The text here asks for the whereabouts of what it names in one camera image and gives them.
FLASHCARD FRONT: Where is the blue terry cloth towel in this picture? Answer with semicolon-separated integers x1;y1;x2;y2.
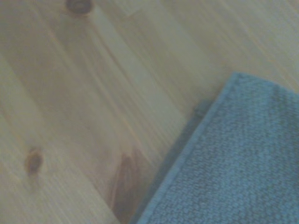
129;71;299;224

